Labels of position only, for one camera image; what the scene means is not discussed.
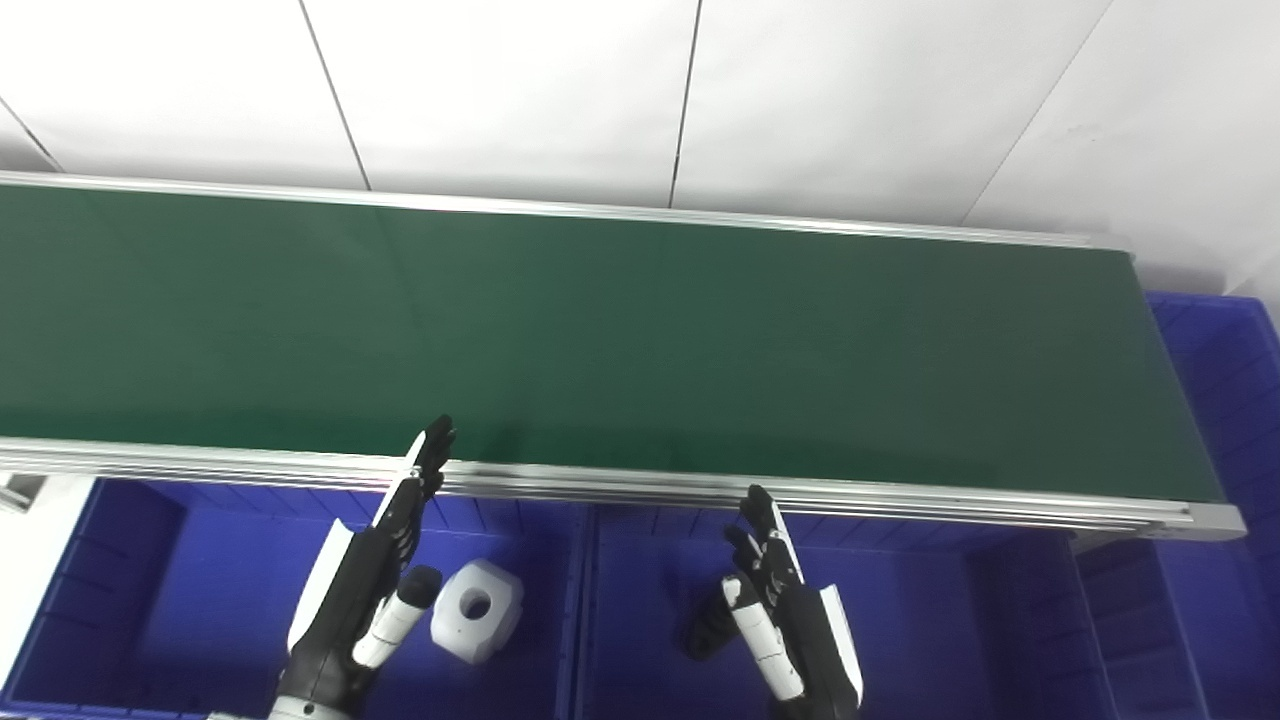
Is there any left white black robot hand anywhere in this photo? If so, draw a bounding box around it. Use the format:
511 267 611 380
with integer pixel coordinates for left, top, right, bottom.
270 415 458 719

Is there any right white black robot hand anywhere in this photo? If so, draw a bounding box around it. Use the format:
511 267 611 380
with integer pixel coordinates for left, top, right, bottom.
722 485 864 720

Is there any white round plastic part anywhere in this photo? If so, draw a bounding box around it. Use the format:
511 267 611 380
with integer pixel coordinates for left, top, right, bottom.
430 559 525 666

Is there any black plastic part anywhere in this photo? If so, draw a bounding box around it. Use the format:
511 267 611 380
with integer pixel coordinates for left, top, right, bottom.
682 590 741 661

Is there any blue plastic bin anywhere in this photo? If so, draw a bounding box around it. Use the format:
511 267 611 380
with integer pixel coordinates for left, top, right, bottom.
578 500 1121 720
1070 292 1280 720
0 478 591 720

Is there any green conveyor belt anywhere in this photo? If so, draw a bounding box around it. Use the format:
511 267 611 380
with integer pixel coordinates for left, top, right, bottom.
0 172 1246 543
0 185 1223 504

